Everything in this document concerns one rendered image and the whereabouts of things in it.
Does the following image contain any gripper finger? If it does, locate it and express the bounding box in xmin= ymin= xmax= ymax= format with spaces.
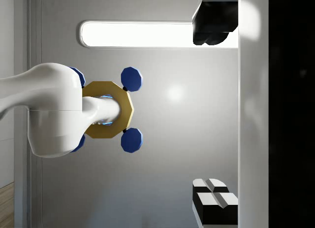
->
xmin=192 ymin=178 xmax=239 ymax=228
xmin=191 ymin=0 xmax=239 ymax=46

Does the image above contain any drone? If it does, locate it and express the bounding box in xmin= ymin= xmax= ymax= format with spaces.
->
xmin=69 ymin=66 xmax=144 ymax=154

